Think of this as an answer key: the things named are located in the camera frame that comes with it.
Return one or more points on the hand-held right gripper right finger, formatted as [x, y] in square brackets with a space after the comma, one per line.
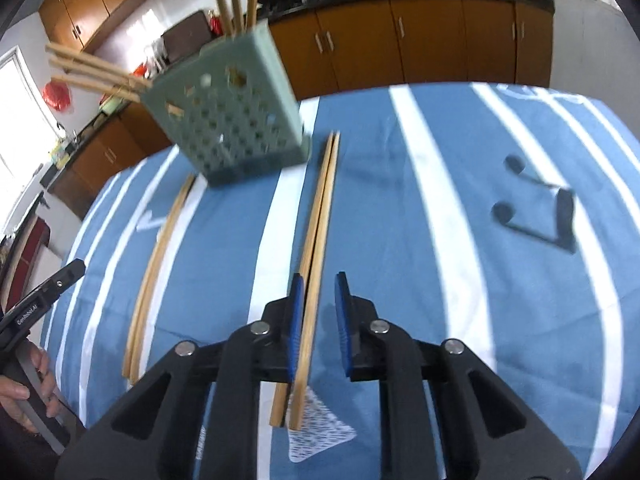
[342, 330]

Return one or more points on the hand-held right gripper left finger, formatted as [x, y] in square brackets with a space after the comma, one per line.
[296, 330]

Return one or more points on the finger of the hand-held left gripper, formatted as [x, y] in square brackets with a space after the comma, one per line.
[67, 275]

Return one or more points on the green perforated utensil holder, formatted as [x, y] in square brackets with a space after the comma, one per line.
[235, 125]

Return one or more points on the person's left hand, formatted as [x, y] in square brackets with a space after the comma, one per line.
[15, 395]

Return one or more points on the yellow dish soap bottle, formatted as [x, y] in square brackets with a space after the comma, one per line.
[60, 155]

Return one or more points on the small window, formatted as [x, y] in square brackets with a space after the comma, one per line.
[20, 125]

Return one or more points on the green basin with red lid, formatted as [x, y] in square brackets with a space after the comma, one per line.
[112, 103]

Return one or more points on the hanging red plastic bag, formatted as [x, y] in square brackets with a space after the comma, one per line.
[57, 95]

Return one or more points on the red and white plastic bag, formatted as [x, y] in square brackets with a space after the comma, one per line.
[141, 71]

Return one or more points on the grey utensil jar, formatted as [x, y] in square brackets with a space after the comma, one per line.
[157, 55]

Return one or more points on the dark cutting board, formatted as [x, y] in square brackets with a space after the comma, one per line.
[185, 35]

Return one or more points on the red bottle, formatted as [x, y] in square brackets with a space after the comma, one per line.
[215, 25]

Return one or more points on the wooden base cabinets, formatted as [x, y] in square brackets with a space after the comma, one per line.
[425, 40]

